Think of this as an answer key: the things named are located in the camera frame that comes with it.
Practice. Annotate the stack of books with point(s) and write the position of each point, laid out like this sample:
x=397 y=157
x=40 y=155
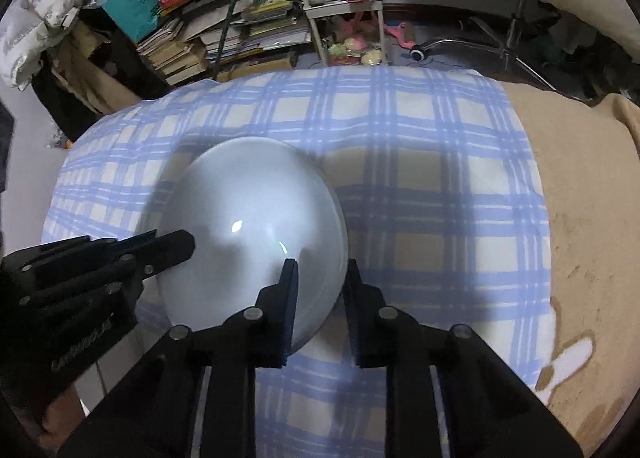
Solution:
x=175 y=48

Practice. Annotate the office chair chrome base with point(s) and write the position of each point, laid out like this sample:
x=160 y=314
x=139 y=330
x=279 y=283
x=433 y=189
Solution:
x=510 y=46

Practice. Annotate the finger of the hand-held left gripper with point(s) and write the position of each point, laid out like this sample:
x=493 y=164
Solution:
x=165 y=250

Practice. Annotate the white metal rack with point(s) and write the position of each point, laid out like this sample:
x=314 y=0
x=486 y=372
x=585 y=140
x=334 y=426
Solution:
x=309 y=18

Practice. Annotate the pink toys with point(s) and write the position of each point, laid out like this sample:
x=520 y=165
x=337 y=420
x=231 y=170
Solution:
x=350 y=43

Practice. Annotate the white padded jacket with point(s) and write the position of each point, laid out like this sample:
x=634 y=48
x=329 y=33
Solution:
x=35 y=23

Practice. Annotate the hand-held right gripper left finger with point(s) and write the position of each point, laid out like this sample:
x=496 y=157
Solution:
x=290 y=328

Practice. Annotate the white cherry bowl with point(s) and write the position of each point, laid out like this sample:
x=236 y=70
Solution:
x=250 y=188

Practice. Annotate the brown cardboard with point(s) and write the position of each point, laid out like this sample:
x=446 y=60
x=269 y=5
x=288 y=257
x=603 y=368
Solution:
x=100 y=73

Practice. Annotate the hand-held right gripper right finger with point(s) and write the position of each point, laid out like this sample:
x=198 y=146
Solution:
x=354 y=333

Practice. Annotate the blue plaid blanket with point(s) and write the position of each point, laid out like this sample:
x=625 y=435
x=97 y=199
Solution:
x=425 y=213

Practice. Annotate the beige blanket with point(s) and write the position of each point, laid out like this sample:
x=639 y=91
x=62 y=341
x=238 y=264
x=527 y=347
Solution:
x=590 y=238

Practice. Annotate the dark green rod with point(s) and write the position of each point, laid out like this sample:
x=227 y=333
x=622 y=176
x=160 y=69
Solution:
x=232 y=13

